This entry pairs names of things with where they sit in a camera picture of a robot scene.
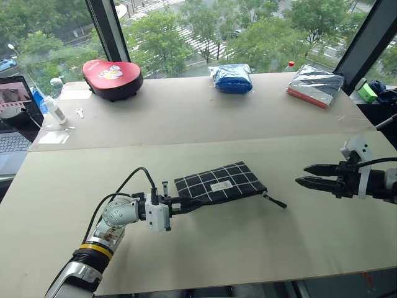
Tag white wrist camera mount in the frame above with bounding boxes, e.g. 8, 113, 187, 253
145, 194, 172, 233
340, 135, 375, 199

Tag green box-shaped gadget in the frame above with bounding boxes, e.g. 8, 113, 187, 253
355, 77, 378, 104

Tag laptop computer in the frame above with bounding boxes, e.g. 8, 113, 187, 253
0, 75, 45, 176

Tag black grid pencil pouch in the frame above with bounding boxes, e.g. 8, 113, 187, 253
173, 160, 288, 209

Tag grey clothing pack, red edge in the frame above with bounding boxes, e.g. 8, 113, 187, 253
287, 64, 344, 109

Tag black window frame post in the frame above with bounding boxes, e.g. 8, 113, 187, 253
85, 0, 131, 63
334, 0, 397, 96

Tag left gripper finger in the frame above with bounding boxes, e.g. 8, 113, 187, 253
170, 203, 203, 215
178, 197, 205, 206

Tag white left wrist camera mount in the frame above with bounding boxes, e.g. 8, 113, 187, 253
145, 194, 172, 233

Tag blue cloth in plastic bag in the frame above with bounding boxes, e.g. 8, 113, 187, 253
207, 63, 254, 95

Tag grey-green round container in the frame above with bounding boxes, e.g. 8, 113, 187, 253
49, 76, 65, 97

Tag clear plastic sheet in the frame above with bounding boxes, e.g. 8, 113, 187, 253
37, 125, 75, 145

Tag dark blue crumpled cloth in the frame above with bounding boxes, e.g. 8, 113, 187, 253
368, 79, 397, 105

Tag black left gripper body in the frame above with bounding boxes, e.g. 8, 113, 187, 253
160, 181, 183, 217

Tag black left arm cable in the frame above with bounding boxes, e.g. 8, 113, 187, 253
82, 167, 161, 246

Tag small white squeeze bottle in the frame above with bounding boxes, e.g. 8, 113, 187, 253
43, 95, 68, 125

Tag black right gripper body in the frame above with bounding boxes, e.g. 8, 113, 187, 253
334, 160, 362, 199

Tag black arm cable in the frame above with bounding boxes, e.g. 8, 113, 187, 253
82, 167, 161, 246
356, 157, 397, 169

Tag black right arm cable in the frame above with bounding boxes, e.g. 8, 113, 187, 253
356, 157, 397, 169

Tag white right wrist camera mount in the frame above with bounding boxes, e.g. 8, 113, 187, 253
340, 135, 375, 199

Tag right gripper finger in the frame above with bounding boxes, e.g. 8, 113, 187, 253
303, 163, 339, 176
295, 176, 337, 194

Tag blue plastic bag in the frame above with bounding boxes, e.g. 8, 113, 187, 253
30, 86, 49, 114

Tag red heart-shaped case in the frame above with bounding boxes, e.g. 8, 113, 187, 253
82, 59, 144, 102

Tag black rod with grey tip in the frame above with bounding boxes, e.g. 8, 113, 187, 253
374, 113, 397, 130

